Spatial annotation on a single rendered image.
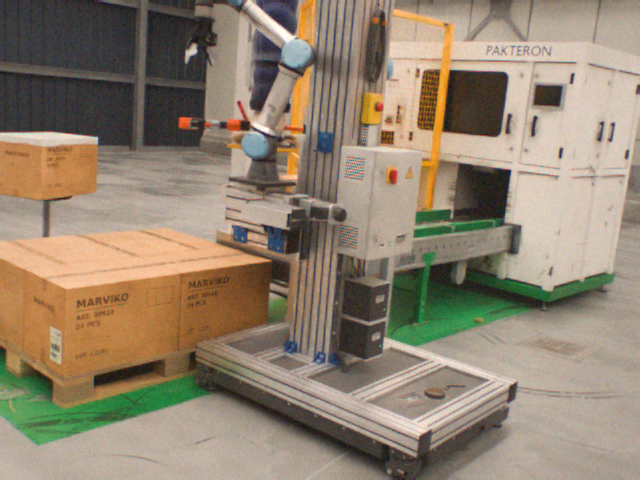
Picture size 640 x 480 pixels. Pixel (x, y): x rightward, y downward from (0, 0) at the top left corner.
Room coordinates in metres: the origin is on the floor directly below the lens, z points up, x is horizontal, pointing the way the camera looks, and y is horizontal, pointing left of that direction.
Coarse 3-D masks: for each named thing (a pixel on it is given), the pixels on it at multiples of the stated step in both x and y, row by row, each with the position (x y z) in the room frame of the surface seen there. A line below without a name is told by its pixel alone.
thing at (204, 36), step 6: (198, 18) 3.19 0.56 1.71; (204, 18) 3.18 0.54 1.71; (204, 24) 3.19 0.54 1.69; (210, 24) 3.19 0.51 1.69; (198, 30) 3.21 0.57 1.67; (204, 30) 3.19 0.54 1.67; (210, 30) 3.19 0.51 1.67; (198, 36) 3.20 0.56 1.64; (204, 36) 3.16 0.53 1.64; (210, 36) 3.19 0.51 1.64; (216, 36) 3.21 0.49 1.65; (198, 42) 3.20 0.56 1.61; (204, 42) 3.16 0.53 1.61; (210, 42) 3.19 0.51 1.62
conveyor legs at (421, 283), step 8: (416, 280) 4.67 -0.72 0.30; (424, 280) 4.65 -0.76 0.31; (400, 288) 4.80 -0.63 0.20; (408, 288) 4.76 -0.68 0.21; (416, 288) 4.67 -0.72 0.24; (424, 288) 4.66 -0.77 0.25; (280, 296) 4.39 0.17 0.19; (416, 296) 4.66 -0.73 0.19; (424, 296) 4.66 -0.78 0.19; (416, 304) 4.66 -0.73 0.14; (424, 304) 4.67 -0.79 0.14; (416, 312) 4.65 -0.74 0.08; (416, 320) 4.65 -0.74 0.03
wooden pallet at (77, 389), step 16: (0, 336) 3.38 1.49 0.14; (16, 352) 3.26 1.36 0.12; (176, 352) 3.37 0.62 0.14; (16, 368) 3.25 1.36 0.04; (32, 368) 3.28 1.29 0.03; (48, 368) 3.04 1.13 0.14; (112, 368) 3.11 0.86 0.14; (160, 368) 3.35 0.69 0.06; (176, 368) 3.37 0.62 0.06; (192, 368) 3.47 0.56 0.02; (64, 384) 2.94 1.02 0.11; (80, 384) 3.00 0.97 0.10; (112, 384) 3.19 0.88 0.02; (128, 384) 3.21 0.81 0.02; (144, 384) 3.24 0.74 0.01; (64, 400) 2.94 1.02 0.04; (80, 400) 3.00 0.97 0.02
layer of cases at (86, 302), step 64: (0, 256) 3.40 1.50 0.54; (64, 256) 3.51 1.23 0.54; (128, 256) 3.63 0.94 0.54; (192, 256) 3.75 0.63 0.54; (256, 256) 3.88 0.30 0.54; (0, 320) 3.38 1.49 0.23; (64, 320) 2.95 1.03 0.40; (128, 320) 3.17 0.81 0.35; (192, 320) 3.44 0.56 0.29; (256, 320) 3.75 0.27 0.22
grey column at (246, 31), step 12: (252, 0) 5.15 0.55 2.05; (240, 24) 5.24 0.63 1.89; (240, 36) 5.23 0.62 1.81; (252, 36) 5.15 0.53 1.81; (240, 48) 5.23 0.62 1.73; (240, 60) 5.22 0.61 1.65; (240, 72) 5.22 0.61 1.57; (240, 84) 5.21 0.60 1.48; (240, 96) 5.21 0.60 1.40; (252, 120) 5.18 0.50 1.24; (240, 156) 5.18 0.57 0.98; (240, 168) 5.18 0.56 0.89; (228, 228) 5.24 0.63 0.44
